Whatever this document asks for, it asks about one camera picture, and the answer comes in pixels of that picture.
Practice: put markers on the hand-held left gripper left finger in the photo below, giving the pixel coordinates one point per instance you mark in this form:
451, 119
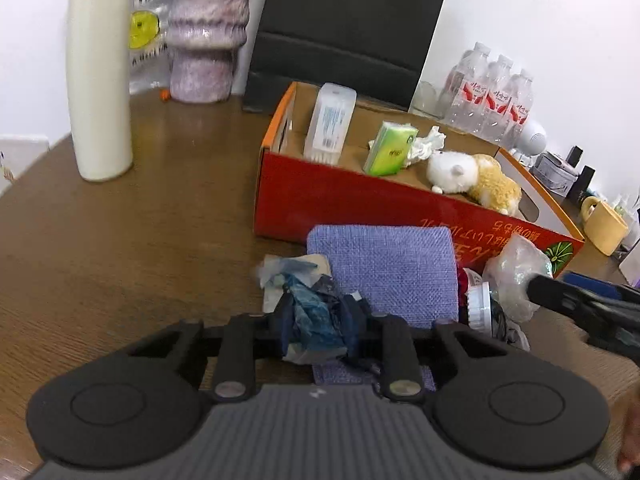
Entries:
281, 327

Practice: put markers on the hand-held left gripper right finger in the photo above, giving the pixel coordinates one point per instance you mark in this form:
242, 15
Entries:
356, 330

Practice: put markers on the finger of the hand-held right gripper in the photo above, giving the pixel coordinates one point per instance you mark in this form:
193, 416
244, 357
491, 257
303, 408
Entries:
607, 290
560, 297

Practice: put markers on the blue plastic wrapper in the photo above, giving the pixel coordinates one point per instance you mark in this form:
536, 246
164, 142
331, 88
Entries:
312, 312

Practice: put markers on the purple woven cloth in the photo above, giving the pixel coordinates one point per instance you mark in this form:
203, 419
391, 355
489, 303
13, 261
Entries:
395, 270

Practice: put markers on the red item white cap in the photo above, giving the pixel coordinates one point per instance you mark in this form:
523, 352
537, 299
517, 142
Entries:
477, 302

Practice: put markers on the orange cardboard box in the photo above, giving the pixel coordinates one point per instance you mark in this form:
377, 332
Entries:
310, 200

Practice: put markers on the wooden desktop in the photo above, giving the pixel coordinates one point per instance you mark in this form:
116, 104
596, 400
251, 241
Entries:
150, 240

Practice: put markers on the person's right hand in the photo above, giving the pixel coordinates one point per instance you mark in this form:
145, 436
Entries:
631, 435

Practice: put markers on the purple white device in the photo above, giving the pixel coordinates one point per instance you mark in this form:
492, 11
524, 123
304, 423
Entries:
631, 262

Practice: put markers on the crumpled clear plastic bag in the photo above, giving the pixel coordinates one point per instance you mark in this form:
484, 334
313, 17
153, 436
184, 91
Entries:
515, 275

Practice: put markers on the yellow mug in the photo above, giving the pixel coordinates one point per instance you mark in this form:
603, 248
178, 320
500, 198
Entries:
607, 227

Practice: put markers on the dark crumpled packet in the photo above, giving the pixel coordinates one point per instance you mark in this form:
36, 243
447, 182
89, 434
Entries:
507, 332

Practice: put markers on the small clear bottle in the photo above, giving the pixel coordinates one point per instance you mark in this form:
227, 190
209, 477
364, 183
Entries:
624, 206

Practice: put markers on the black cylinder bottle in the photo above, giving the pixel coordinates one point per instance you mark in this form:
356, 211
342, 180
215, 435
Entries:
585, 182

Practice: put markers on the grey tin box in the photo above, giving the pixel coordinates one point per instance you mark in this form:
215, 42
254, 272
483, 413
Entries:
555, 172

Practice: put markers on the small black bottle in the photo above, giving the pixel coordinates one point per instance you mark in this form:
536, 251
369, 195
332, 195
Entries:
575, 155

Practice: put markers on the white and yellow plush toy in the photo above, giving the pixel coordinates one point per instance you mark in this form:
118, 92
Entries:
470, 175

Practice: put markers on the white figurine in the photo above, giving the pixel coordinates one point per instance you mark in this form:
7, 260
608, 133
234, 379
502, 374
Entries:
532, 137

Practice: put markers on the green tissue pack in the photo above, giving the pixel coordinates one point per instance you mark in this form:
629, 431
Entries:
390, 147

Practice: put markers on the clear water bottle red label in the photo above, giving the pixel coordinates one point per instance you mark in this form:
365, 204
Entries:
517, 105
495, 95
467, 85

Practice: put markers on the clear cotton swab box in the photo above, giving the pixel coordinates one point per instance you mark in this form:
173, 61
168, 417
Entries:
330, 122

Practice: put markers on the clear glass jar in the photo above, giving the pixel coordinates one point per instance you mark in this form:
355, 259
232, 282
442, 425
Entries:
425, 100

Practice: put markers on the tall cream white bottle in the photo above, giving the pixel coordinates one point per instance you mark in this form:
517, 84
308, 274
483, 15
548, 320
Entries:
100, 85

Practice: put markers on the black paper bag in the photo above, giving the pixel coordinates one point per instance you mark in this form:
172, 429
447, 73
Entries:
345, 25

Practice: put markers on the white box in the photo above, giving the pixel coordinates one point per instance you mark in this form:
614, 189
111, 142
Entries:
22, 160

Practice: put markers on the pink mottled vase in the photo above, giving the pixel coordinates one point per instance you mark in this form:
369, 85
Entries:
207, 25

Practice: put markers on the clear bag yellow smiley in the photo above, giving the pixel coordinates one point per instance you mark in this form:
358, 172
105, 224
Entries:
146, 30

